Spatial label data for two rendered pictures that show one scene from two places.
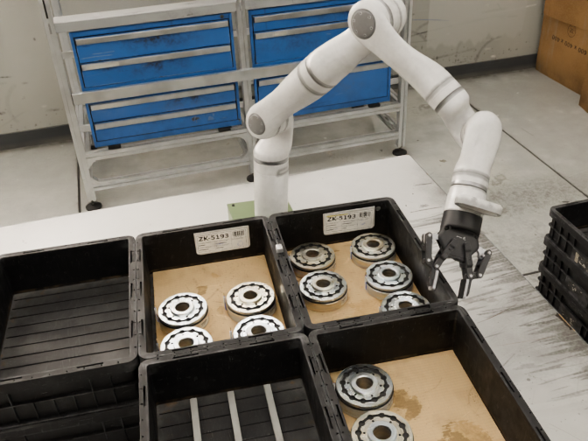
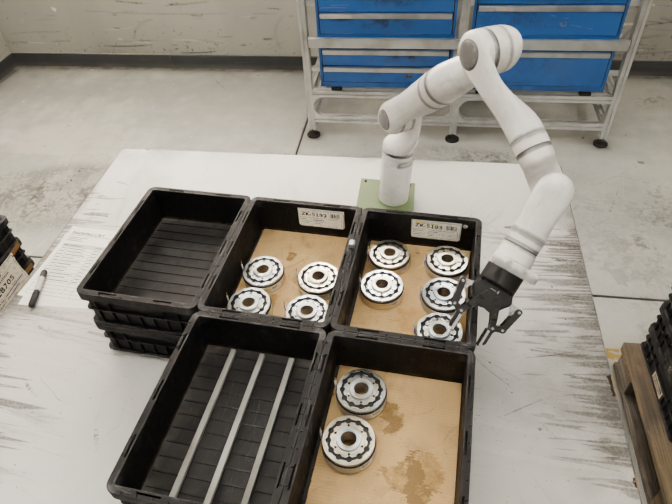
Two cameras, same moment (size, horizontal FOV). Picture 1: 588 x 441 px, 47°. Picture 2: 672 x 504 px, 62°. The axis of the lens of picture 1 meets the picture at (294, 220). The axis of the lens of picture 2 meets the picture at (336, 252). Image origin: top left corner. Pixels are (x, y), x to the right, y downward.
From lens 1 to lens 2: 45 cm
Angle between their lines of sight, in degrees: 23
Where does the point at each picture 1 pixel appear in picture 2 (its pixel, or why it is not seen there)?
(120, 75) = (350, 27)
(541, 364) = (561, 419)
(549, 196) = not seen: outside the picture
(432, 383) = (424, 408)
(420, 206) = not seen: hidden behind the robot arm
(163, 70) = (387, 28)
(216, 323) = (286, 289)
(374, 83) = (591, 72)
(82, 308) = (201, 244)
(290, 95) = (410, 103)
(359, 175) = (499, 176)
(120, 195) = (337, 129)
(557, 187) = not seen: outside the picture
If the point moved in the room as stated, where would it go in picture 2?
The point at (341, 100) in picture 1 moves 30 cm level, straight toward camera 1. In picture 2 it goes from (552, 83) to (538, 110)
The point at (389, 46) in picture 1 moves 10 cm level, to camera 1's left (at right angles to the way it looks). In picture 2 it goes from (486, 84) to (435, 77)
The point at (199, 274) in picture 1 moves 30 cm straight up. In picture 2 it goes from (297, 241) to (284, 147)
